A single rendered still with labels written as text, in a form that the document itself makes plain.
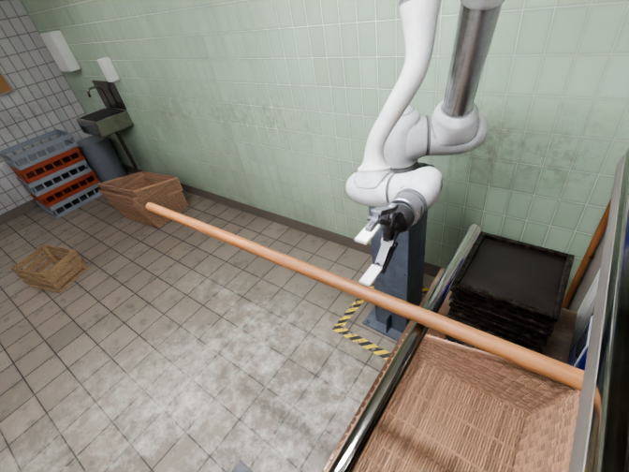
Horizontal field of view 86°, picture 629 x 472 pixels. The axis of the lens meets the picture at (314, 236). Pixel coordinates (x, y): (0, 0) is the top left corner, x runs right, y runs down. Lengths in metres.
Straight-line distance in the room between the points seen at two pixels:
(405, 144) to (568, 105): 0.66
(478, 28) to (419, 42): 0.20
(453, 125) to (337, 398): 1.40
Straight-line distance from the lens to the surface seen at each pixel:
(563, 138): 1.77
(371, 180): 1.03
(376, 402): 0.62
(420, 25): 0.99
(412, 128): 1.37
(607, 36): 1.66
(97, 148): 4.77
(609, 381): 0.40
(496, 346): 0.66
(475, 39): 1.15
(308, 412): 1.93
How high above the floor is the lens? 1.74
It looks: 38 degrees down
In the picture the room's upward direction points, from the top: 11 degrees counter-clockwise
